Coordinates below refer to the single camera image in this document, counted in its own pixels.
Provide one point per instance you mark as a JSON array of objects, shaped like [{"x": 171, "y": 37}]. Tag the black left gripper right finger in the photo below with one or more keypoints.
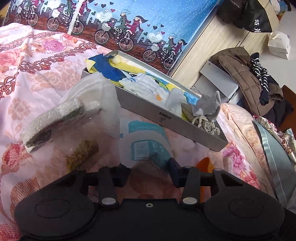
[{"x": 177, "y": 173}]

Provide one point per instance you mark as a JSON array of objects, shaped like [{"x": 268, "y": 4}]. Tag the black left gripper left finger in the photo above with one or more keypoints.
[{"x": 119, "y": 175}]

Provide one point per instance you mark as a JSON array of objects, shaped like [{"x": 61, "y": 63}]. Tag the orange soft object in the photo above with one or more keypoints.
[{"x": 206, "y": 167}]

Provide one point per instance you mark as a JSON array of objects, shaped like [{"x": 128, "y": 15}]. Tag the teal white plastic package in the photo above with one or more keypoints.
[{"x": 143, "y": 141}]

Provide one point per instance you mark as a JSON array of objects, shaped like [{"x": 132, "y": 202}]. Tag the grey cloth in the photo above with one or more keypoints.
[{"x": 208, "y": 106}]

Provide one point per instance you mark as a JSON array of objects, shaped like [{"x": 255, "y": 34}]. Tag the white folded cloth in tray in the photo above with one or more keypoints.
[{"x": 146, "y": 87}]

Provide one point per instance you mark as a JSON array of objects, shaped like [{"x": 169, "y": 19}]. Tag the grey shallow tray box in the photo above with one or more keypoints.
[{"x": 199, "y": 129}]

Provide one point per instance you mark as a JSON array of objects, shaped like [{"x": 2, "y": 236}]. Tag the grey plastic drawer unit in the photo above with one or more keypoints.
[{"x": 214, "y": 79}]

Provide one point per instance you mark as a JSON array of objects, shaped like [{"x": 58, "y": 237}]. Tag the blue grey pillow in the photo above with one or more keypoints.
[{"x": 280, "y": 166}]

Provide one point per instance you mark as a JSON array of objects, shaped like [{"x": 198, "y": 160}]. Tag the blue yellow cloth in tray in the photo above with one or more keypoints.
[{"x": 116, "y": 68}]

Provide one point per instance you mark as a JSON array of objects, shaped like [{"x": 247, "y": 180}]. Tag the floral crumpled blanket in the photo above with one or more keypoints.
[{"x": 286, "y": 139}]

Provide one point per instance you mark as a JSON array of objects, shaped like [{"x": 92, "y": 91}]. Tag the black clothing on headboard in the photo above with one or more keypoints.
[{"x": 276, "y": 113}]

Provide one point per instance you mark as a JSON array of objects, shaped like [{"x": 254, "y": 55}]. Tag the brown padded jacket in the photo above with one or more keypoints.
[{"x": 237, "y": 63}]

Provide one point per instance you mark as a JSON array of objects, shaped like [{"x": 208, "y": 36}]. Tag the striped navy white garment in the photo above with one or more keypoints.
[{"x": 261, "y": 74}]

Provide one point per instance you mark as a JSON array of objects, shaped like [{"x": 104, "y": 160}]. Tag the wooden headboard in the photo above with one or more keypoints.
[{"x": 289, "y": 118}]

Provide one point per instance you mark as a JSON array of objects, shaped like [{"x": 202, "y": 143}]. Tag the floral pink bed quilt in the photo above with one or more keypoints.
[{"x": 37, "y": 69}]

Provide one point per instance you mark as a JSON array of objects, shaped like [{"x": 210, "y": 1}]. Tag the blue bicycle print wardrobe cover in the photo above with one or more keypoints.
[{"x": 158, "y": 33}]

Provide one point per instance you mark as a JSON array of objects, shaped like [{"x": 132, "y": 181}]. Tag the wooden wardrobe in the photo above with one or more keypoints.
[{"x": 213, "y": 37}]

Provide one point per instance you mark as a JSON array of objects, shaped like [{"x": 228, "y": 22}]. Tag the white paper bag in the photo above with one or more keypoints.
[{"x": 279, "y": 45}]

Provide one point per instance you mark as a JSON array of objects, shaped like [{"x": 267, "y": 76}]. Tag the dark brown handbag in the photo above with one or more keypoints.
[{"x": 232, "y": 12}]

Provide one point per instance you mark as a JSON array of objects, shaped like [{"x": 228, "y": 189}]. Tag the black shopping bag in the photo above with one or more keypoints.
[{"x": 254, "y": 18}]

